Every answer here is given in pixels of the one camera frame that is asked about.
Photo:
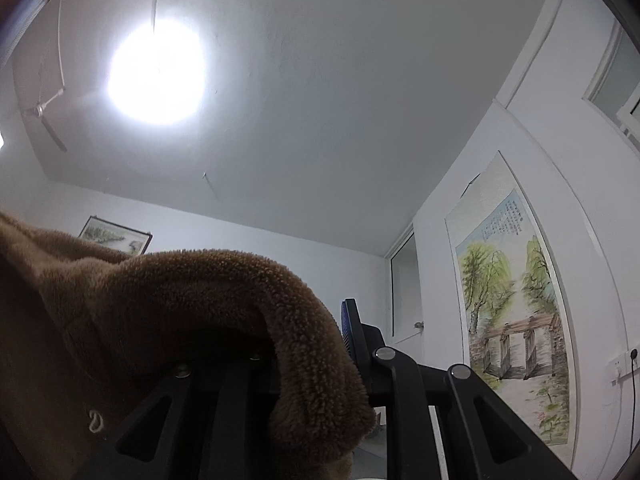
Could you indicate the white wall socket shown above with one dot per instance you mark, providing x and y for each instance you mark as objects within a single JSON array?
[{"x": 624, "y": 364}]

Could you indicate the brown fleece sweater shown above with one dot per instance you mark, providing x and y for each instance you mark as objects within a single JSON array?
[{"x": 150, "y": 310}]

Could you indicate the frosted glass window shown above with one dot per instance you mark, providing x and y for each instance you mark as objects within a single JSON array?
[{"x": 620, "y": 80}]

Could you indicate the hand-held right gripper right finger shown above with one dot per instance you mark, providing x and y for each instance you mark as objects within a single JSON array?
[{"x": 346, "y": 325}]

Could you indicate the white door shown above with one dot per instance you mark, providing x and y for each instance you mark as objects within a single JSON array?
[{"x": 405, "y": 290}]

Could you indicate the framed landscape picture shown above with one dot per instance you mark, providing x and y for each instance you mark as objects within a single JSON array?
[{"x": 115, "y": 235}]

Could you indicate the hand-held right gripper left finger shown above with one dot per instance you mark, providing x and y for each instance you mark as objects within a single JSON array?
[{"x": 232, "y": 410}]

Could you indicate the ceiling fan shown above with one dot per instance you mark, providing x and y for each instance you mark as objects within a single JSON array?
[{"x": 47, "y": 120}]

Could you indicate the round ceiling lamp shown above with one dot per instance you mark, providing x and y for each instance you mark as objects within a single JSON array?
[{"x": 156, "y": 72}]

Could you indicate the landscape scroll painting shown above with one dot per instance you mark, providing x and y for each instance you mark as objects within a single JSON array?
[{"x": 515, "y": 310}]

